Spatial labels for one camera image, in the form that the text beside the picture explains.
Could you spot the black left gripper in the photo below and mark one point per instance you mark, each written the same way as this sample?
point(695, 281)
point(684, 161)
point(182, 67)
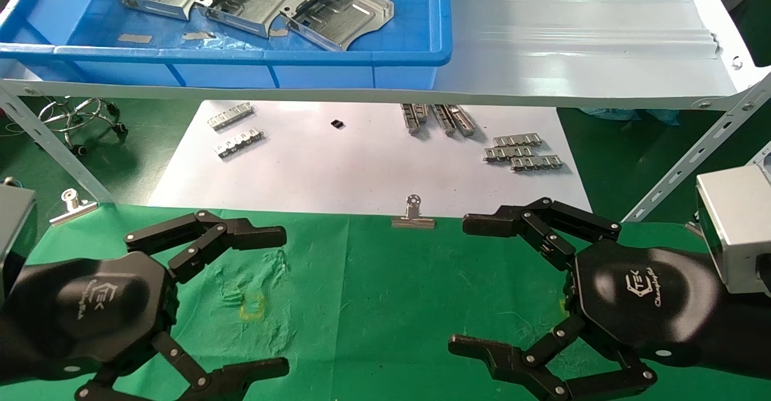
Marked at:
point(90, 310)

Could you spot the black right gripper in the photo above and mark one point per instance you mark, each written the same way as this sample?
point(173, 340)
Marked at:
point(644, 298)

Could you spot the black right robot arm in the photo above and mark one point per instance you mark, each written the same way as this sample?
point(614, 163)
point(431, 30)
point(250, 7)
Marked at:
point(747, 329)

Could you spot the silver binder clip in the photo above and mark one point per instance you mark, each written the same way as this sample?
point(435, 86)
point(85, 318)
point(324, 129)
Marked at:
point(73, 211)
point(413, 221)

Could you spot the green cloth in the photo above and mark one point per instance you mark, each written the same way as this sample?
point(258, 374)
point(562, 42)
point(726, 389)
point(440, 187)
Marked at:
point(385, 304)

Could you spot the white paper sheet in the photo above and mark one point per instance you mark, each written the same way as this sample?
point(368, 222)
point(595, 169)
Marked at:
point(337, 172)

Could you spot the chrome stool base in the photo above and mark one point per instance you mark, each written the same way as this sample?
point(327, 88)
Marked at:
point(79, 148)

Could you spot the blue plastic bin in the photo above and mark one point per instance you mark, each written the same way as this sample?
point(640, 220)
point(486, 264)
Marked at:
point(241, 76)

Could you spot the white ribbed shelf panel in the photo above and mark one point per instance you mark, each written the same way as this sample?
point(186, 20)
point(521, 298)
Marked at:
point(572, 58)

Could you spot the grey tape piece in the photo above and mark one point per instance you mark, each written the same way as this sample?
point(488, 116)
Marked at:
point(134, 38)
point(199, 35)
point(278, 32)

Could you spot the perforated metal frame strut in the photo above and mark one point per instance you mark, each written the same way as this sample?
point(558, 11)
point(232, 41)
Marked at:
point(692, 160)
point(54, 145)

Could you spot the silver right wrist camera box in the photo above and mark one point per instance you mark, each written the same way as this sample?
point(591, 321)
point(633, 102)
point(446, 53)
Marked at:
point(738, 226)

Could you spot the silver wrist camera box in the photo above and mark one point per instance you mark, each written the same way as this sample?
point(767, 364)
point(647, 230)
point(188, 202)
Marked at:
point(738, 226)
point(15, 226)

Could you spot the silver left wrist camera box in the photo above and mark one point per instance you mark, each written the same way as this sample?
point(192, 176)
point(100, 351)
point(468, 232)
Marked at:
point(15, 226)

